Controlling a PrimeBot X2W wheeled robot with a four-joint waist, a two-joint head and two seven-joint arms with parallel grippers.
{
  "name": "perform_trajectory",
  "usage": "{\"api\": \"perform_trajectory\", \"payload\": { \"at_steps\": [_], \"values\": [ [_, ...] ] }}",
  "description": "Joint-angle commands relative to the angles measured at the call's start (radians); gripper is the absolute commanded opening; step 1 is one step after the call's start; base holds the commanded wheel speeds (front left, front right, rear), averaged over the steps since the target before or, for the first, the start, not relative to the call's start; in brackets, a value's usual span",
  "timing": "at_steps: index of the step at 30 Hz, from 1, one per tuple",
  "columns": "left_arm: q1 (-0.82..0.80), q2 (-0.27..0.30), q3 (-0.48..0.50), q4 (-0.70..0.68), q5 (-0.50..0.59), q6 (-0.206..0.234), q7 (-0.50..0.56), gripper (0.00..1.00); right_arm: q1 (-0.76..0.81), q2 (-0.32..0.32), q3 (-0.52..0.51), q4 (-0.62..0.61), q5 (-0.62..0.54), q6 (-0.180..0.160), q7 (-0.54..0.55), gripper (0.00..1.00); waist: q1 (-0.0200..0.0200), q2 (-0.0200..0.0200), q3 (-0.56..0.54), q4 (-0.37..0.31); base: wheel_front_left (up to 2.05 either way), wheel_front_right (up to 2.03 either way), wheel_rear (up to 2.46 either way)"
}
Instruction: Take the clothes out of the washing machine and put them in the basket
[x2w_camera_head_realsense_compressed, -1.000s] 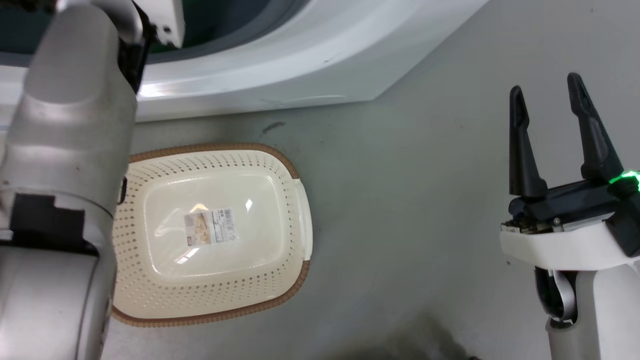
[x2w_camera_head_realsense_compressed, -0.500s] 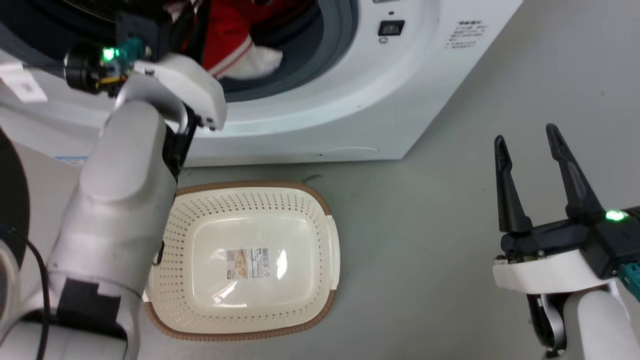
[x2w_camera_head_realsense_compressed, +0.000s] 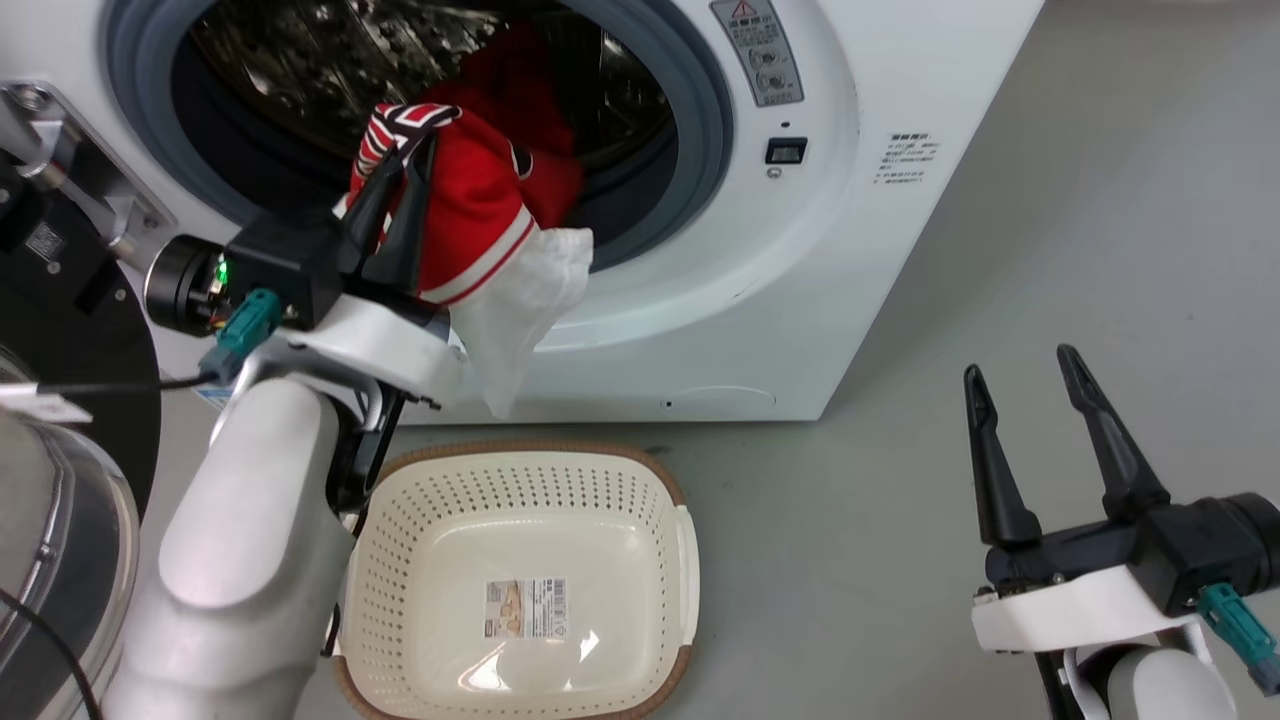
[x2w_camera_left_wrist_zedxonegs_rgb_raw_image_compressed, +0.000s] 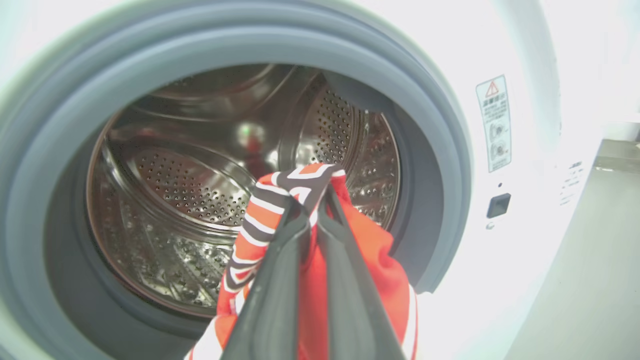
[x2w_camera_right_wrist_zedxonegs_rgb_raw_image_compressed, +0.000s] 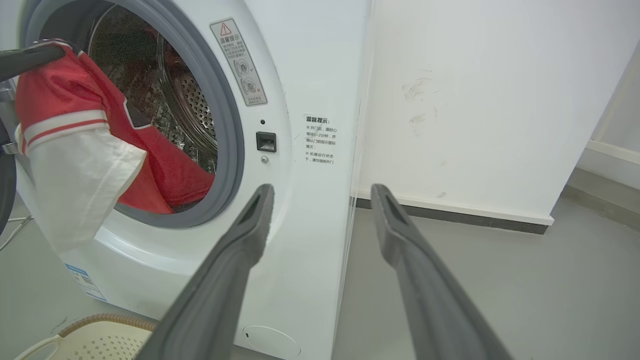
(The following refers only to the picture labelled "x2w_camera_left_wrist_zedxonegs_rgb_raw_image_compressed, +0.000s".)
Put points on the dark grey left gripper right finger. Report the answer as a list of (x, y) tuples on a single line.
[(350, 305)]

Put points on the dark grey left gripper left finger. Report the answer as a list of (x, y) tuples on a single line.
[(272, 305)]

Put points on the red striped garment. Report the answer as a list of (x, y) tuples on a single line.
[(380, 260)]

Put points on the white front-load washing machine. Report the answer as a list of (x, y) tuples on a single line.
[(530, 250)]

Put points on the perforated steel washer drum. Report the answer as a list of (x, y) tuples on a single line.
[(175, 200)]

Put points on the black door latch socket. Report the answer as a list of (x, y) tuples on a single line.
[(498, 205)]

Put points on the warning label sticker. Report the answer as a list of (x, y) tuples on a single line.
[(494, 123)]

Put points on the grey rubber door gasket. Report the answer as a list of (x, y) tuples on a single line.
[(40, 200)]

